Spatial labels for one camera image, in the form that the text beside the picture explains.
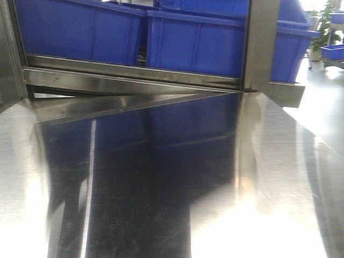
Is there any distant blue bin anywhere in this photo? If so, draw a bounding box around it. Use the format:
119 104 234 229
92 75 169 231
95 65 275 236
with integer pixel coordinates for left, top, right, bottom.
321 44 344 60

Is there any blue plastic bin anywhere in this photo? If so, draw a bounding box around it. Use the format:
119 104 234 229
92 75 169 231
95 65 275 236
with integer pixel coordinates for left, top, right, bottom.
15 1 147 65
146 1 248 77
270 0 319 83

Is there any potted green plant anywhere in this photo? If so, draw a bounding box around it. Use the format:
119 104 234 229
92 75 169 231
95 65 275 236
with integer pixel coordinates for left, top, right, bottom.
309 0 342 52

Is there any blue plastic bin middle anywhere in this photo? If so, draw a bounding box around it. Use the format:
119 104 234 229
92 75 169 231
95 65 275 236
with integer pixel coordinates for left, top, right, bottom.
146 1 248 77

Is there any blue plastic bin left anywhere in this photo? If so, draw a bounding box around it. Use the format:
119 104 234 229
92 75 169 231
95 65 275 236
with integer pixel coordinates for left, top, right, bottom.
15 1 147 65

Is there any blue plastic bin right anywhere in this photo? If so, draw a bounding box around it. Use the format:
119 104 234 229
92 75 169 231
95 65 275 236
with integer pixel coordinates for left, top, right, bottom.
270 0 319 83

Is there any stainless steel shelf rack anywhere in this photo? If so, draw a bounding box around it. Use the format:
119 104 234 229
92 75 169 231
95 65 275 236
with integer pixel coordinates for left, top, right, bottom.
1 1 305 108

